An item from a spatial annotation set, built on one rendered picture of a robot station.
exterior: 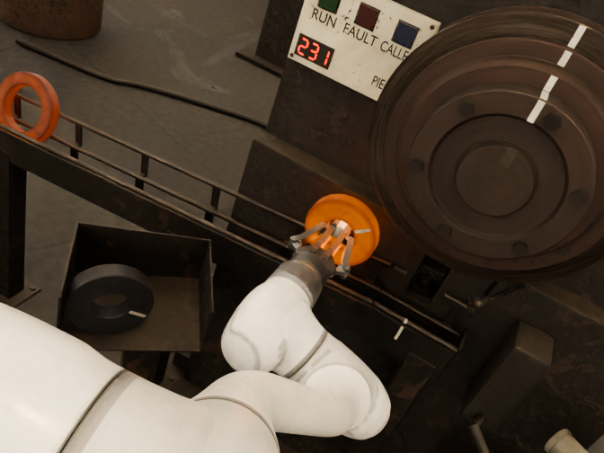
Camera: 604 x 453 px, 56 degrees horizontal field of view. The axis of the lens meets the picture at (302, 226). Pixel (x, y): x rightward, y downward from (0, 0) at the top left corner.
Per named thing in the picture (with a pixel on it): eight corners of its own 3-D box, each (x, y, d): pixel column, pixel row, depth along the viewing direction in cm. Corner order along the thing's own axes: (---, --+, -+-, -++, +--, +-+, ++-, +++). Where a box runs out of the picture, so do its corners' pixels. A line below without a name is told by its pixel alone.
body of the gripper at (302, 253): (275, 282, 103) (297, 255, 110) (315, 306, 102) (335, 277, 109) (285, 253, 99) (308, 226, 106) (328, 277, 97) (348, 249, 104)
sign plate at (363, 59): (291, 55, 119) (318, -33, 109) (402, 110, 114) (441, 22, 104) (286, 57, 118) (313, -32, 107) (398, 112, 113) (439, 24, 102)
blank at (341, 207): (325, 262, 125) (319, 270, 122) (300, 199, 120) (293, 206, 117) (390, 254, 117) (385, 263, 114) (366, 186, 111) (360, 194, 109)
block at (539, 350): (466, 384, 131) (519, 314, 118) (498, 403, 130) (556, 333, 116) (457, 417, 123) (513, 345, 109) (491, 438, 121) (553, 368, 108)
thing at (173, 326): (57, 428, 153) (76, 221, 111) (158, 431, 160) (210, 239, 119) (42, 504, 137) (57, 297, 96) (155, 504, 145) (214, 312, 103)
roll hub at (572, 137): (388, 197, 103) (459, 51, 87) (534, 273, 98) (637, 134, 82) (378, 210, 99) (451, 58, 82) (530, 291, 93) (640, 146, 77)
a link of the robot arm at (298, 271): (302, 329, 98) (316, 308, 102) (317, 293, 92) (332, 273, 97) (257, 302, 100) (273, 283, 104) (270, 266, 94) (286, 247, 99)
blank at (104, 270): (48, 309, 104) (48, 323, 102) (90, 252, 99) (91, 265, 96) (126, 329, 114) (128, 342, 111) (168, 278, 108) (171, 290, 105)
